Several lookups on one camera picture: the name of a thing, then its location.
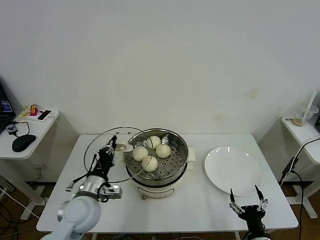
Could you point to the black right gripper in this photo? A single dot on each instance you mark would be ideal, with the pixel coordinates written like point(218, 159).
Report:
point(253, 215)

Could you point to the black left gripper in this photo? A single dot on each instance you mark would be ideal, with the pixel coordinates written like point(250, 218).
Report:
point(105, 162)

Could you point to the round glass pot lid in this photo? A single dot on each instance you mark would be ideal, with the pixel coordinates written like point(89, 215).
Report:
point(125, 147)

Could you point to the white steamed baozi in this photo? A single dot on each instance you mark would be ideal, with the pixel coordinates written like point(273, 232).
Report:
point(150, 163)
point(140, 153)
point(153, 142)
point(163, 150)

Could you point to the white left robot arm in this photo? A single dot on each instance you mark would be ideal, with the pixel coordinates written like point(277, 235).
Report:
point(80, 215)

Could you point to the stainless steel steamer basket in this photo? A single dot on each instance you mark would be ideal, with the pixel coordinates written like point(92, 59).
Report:
point(175, 160)

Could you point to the round white plate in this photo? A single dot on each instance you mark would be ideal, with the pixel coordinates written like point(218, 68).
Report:
point(225, 172)

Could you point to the white electric cooking pot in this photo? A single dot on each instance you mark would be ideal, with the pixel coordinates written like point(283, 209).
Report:
point(155, 191)

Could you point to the black phone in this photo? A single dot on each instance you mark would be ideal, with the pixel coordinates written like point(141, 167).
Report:
point(45, 115)

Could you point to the white side table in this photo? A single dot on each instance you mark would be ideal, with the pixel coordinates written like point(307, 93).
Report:
point(300, 130)
point(37, 135)

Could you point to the red yellow small items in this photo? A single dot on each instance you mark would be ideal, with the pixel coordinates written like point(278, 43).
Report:
point(33, 111)

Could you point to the black computer mouse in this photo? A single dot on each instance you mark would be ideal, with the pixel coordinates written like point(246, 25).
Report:
point(23, 143)

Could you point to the yellow snack packet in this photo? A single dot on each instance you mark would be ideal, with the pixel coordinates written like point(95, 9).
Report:
point(25, 112)

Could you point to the small black device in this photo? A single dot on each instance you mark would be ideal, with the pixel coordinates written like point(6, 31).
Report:
point(11, 129)

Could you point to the clear plastic drink cup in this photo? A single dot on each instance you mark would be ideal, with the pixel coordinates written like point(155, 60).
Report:
point(310, 113)

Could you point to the black laptop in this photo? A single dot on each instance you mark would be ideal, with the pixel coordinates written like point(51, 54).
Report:
point(5, 110)

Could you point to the white drinking straw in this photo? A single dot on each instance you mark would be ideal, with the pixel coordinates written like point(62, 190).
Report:
point(312, 100)

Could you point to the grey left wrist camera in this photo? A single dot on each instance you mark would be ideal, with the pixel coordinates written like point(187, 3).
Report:
point(113, 192)

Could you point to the white wall socket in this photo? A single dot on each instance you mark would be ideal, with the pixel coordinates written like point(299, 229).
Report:
point(40, 166)

